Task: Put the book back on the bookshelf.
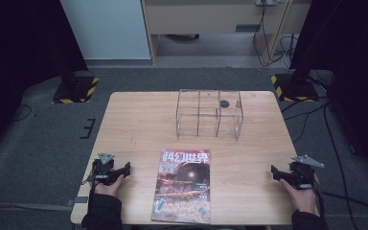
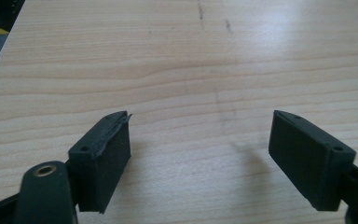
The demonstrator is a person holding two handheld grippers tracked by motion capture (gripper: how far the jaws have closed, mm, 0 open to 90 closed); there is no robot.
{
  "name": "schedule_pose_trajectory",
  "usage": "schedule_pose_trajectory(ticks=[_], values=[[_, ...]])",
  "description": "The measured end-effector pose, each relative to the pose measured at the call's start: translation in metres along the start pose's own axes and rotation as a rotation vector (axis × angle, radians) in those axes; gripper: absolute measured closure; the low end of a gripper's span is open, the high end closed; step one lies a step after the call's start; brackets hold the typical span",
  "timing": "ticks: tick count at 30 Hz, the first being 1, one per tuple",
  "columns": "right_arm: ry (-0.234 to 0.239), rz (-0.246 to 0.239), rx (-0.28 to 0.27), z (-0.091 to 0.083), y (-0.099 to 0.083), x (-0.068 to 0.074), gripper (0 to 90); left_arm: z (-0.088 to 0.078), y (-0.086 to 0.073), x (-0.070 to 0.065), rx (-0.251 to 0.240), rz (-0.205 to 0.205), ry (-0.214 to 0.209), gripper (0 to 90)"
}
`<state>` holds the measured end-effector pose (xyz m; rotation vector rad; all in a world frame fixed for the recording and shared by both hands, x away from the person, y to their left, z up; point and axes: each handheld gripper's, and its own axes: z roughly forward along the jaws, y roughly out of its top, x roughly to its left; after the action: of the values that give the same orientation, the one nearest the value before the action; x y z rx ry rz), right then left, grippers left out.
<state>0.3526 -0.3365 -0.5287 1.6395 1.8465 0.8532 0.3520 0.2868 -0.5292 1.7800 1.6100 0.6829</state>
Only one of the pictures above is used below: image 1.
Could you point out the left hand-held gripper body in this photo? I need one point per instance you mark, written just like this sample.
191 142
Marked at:
102 171

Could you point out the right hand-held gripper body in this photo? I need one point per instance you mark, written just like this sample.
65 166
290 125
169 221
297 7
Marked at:
302 175

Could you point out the red science fiction magazine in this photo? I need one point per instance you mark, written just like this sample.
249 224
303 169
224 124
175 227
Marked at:
182 188

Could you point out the clear acrylic divided organizer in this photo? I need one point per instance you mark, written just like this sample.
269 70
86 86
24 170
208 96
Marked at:
209 115

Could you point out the person's left hand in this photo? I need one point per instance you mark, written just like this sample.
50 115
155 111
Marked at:
108 190

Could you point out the person's right hand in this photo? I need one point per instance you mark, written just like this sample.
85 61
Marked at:
305 199

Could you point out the stand base with hazard stripes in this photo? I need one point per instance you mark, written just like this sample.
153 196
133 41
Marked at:
295 91
76 91

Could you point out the black round table grommet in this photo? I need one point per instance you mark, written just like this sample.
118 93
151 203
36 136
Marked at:
224 103

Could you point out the black curtain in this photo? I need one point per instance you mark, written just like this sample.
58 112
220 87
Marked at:
351 48
22 41

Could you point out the white cabinet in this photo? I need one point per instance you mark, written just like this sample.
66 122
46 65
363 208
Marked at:
108 28

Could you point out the beige wooden desk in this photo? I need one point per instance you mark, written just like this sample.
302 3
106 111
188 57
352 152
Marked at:
204 19

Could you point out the power strip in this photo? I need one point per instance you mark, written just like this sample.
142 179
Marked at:
266 2

